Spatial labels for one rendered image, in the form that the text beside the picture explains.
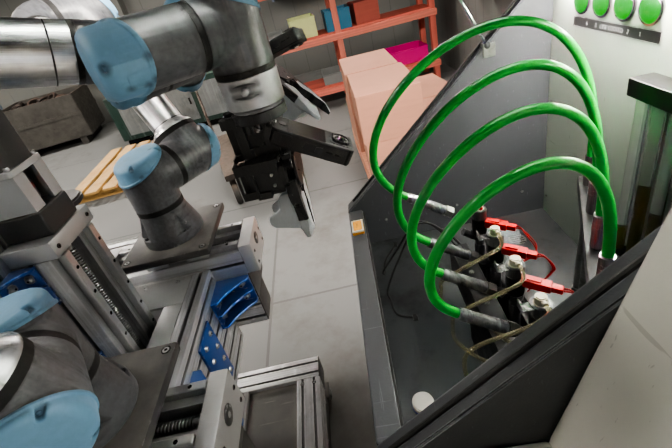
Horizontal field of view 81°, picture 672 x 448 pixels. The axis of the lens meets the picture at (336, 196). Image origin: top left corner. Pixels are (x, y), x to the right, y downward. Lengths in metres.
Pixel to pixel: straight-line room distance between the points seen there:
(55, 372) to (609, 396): 0.57
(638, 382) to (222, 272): 0.89
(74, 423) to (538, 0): 1.05
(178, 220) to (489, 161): 0.81
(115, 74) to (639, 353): 0.54
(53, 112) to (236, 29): 7.03
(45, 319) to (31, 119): 7.01
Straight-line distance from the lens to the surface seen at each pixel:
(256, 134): 0.52
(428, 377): 0.85
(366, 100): 2.53
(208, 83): 5.73
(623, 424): 0.51
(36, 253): 0.84
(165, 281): 1.13
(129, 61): 0.44
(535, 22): 0.69
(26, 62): 0.55
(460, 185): 1.12
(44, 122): 7.54
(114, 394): 0.72
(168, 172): 1.02
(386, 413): 0.69
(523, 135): 1.12
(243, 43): 0.48
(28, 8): 1.18
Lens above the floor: 1.54
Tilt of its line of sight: 30 degrees down
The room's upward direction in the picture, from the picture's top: 15 degrees counter-clockwise
